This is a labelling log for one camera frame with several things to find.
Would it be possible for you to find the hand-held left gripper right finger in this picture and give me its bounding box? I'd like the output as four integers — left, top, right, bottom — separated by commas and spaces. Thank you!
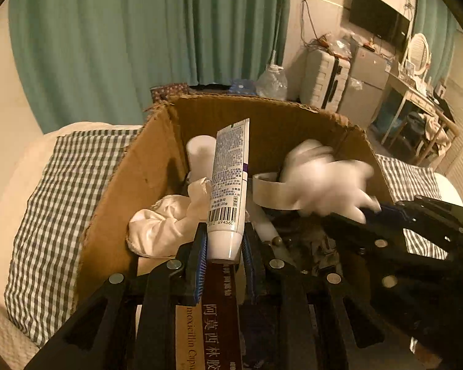
241, 224, 386, 370

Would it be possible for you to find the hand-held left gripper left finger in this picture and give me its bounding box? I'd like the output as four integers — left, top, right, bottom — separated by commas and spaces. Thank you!
25, 221, 209, 370

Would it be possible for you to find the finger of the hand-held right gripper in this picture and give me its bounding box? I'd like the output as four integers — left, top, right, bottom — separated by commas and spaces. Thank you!
320, 210, 421, 317
378, 196, 463, 263

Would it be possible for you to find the brown white medicine box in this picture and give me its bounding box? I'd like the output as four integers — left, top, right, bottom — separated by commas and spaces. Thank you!
175, 262, 243, 370

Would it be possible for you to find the white cloth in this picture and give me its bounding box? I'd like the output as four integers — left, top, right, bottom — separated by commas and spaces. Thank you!
128, 177, 214, 258

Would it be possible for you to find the white plush toy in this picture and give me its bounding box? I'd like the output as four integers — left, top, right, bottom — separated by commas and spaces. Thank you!
280, 139, 382, 224

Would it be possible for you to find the beige tape roll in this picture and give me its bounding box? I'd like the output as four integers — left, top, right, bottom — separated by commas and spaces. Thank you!
252, 171, 305, 211

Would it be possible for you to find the white ointment tube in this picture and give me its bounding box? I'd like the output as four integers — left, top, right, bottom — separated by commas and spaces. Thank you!
207, 119, 251, 265

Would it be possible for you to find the brown cardboard box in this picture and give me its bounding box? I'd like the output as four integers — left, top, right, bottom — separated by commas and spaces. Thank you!
75, 94, 396, 313

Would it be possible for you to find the person's right forearm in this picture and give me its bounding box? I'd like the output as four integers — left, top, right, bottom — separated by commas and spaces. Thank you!
409, 337, 450, 370

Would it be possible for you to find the white plastic cylinder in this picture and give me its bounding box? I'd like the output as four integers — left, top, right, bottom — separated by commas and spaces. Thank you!
249, 200, 282, 244

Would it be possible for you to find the pile of clothes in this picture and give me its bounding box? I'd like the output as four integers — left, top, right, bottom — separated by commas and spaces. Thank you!
424, 116, 452, 149

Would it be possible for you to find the blue storage bin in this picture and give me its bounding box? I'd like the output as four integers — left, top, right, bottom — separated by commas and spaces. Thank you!
371, 102, 396, 135

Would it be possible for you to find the wooden chair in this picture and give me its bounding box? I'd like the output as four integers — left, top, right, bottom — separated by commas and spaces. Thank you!
409, 108, 458, 164

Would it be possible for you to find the white plastic bottle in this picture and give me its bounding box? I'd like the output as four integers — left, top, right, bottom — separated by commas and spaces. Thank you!
186, 135, 217, 183

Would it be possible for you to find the black laptop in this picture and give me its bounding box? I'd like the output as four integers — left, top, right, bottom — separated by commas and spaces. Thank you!
434, 96, 456, 122

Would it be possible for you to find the white dressing table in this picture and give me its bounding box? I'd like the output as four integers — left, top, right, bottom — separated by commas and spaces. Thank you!
382, 71, 438, 147

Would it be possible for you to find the grey mini fridge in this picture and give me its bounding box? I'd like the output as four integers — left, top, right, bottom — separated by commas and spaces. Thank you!
337, 44, 392, 118

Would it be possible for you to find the white suitcase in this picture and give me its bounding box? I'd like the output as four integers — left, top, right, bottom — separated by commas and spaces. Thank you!
299, 48, 352, 110

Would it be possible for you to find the checked blanket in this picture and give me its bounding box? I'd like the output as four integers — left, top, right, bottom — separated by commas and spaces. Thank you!
4, 127, 448, 349

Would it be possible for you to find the white oval mirror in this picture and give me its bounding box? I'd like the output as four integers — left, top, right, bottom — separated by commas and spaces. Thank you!
403, 33, 433, 80

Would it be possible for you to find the clear plastic bag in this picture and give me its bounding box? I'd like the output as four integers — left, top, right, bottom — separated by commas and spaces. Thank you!
324, 35, 357, 56

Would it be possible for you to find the dark patterned bag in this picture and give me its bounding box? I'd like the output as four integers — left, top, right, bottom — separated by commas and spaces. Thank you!
150, 82, 194, 105

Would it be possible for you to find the large clear water bottle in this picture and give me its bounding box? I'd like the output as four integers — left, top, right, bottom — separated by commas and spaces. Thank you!
255, 64, 288, 101

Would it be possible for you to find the black bag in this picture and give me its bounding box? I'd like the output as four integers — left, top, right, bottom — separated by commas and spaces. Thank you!
189, 83, 232, 95

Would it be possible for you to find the pack of small water bottles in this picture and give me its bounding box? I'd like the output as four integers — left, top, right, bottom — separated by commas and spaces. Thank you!
228, 78, 258, 94

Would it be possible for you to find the narrow green curtain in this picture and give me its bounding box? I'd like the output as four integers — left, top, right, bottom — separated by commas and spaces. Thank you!
413, 0, 461, 78

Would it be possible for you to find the wide green curtain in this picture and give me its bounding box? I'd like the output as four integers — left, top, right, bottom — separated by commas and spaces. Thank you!
8, 0, 294, 134

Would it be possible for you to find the black wall television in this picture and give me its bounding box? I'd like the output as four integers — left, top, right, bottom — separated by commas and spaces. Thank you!
349, 0, 411, 51

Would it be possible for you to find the wall cable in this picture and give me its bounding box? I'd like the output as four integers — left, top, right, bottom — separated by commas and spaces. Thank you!
300, 0, 323, 49

